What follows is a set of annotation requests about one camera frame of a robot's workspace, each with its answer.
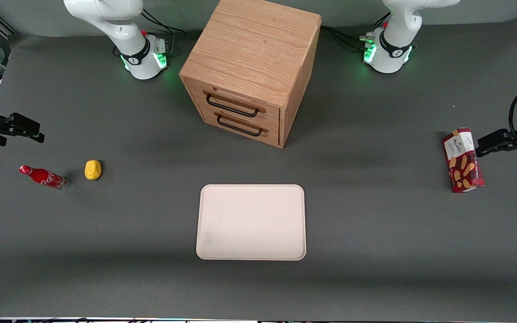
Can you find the yellow toy fruit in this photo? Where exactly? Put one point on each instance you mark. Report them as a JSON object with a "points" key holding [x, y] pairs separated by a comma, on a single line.
{"points": [[92, 170]]}

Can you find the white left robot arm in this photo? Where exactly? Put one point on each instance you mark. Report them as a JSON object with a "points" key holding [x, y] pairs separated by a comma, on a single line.
{"points": [[388, 56]]}

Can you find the beige plastic tray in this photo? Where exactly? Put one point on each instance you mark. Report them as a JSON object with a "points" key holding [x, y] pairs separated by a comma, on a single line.
{"points": [[251, 222]]}

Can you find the aluminium frame rail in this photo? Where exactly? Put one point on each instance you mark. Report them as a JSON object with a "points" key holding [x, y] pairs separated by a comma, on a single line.
{"points": [[2, 22]]}

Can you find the red biscuit box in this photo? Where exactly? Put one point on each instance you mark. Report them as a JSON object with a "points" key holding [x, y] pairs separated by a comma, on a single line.
{"points": [[462, 161]]}

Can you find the wooden two-drawer cabinet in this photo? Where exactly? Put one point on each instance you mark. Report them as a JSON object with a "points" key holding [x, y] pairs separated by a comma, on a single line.
{"points": [[249, 54]]}

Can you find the red coke bottle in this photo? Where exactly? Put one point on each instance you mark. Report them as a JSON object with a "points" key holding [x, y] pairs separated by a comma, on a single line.
{"points": [[45, 177]]}

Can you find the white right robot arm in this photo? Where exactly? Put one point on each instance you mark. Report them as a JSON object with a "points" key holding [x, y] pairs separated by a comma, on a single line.
{"points": [[144, 63]]}

